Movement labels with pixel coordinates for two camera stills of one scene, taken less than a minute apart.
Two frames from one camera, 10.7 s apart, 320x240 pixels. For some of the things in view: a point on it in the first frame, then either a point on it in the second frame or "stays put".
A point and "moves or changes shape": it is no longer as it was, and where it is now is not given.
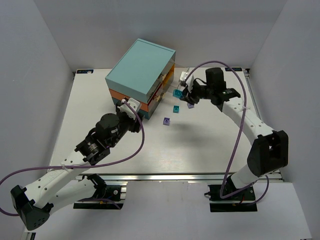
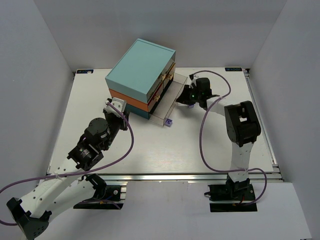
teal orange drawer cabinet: x=145 y=72 stays put
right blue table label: x=235 y=69 stays put
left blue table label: x=85 y=71 stays put
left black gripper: x=136 y=122 -> x=120 y=121
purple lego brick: x=166 y=121 moves or changes shape
